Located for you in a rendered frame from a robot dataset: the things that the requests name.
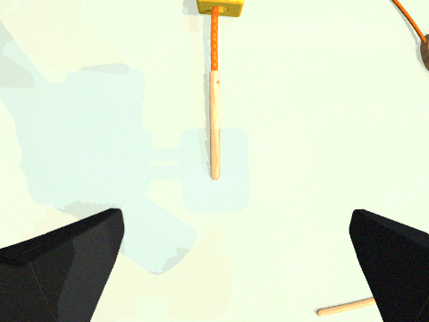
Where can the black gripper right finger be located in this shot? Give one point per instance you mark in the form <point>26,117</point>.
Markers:
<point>395,260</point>

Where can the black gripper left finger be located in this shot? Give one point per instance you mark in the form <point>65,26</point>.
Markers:
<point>60,276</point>

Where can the orange round disc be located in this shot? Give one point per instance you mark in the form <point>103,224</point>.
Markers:
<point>425,52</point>

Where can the yellow wooden block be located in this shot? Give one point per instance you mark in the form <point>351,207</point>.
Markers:
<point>230,8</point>

